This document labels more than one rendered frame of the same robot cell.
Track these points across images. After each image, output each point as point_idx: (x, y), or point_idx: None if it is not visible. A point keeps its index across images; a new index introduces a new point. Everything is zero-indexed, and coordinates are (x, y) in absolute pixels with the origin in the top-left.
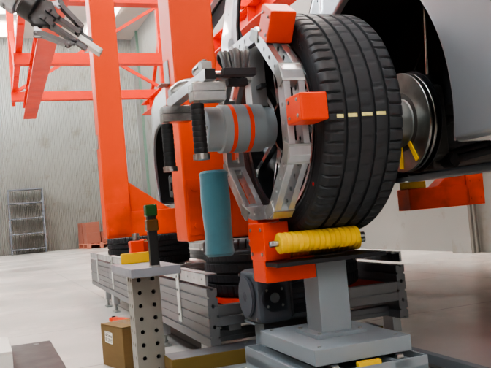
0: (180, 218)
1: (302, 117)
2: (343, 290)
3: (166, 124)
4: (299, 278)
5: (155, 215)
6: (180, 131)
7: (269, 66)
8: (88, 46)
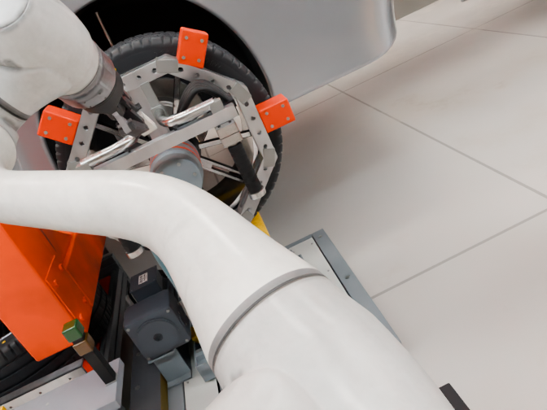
0: (46, 329)
1: (295, 118)
2: None
3: None
4: None
5: (84, 329)
6: (5, 230)
7: None
8: (147, 124)
